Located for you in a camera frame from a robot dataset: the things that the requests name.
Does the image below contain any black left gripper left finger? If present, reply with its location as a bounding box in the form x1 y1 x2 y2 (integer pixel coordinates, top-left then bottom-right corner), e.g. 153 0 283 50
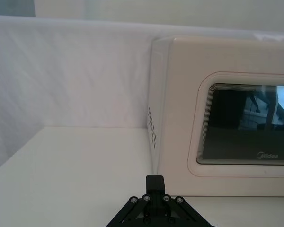
106 175 157 227

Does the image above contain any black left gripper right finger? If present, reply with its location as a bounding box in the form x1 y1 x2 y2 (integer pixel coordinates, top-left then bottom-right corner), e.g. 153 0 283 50
156 175 212 227

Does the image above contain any cream microwave oven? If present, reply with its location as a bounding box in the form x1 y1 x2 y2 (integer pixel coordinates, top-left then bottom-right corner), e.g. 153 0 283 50
147 35 284 198

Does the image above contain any white table cloth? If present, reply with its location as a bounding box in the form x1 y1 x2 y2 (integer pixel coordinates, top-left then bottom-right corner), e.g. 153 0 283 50
0 14 284 227

